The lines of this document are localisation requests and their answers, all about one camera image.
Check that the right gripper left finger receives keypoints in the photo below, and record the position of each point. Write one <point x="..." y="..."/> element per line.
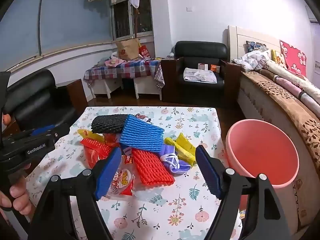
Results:
<point x="53" y="218"/>

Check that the red floral pillow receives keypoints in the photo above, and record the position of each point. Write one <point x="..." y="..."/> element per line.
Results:
<point x="295" y="59"/>

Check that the rolled quilt on bed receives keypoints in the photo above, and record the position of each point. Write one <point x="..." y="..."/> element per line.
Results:
<point x="299" y="87"/>

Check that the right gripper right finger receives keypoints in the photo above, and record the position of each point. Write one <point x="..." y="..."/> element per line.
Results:
<point x="264" y="217"/>

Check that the yellow plastic wrapper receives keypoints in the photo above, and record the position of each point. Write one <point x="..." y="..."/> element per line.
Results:
<point x="90" y="135"/>

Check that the person's left hand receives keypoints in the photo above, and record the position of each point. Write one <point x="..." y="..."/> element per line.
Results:
<point x="18" y="196"/>

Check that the pink plastic trash bucket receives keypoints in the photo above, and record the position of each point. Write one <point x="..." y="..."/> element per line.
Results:
<point x="254" y="147"/>

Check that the brown paper bag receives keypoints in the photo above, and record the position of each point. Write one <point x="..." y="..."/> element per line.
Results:
<point x="128" y="49"/>

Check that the snack packet with cartoon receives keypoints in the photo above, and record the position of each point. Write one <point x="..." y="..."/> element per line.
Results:
<point x="124" y="178"/>

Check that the purple plastic bag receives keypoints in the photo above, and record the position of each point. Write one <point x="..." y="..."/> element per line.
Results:
<point x="171" y="162"/>

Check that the red snack wrapper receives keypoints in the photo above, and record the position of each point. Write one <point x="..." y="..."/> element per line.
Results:
<point x="95" y="151"/>

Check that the bed with brown blanket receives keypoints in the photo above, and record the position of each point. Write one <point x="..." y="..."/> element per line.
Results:
<point x="261" y="98"/>

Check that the black chair at left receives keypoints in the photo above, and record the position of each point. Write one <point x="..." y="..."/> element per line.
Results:
<point x="35" y="102"/>

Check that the folded newspaper on armchair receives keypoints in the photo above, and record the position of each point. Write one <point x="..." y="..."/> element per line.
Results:
<point x="199" y="75"/>

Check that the floral tablecloth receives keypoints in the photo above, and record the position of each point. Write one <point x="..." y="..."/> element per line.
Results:
<point x="158" y="191"/>

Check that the checkered cloth side table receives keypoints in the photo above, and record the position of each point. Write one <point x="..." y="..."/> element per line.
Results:
<point x="146" y="75"/>

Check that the black leather armchair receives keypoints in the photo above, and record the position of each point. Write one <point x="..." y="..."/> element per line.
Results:
<point x="211" y="56"/>

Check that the black foam net sleeve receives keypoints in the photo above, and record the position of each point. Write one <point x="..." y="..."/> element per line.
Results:
<point x="108" y="123"/>

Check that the blue foam net sleeve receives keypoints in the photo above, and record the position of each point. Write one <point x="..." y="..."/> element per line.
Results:
<point x="141" y="135"/>

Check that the yellow foam net sleeve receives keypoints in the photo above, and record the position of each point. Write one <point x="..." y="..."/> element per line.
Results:
<point x="183" y="148"/>

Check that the red foam net sleeve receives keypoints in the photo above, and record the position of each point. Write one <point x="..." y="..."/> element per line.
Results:
<point x="150" y="169"/>

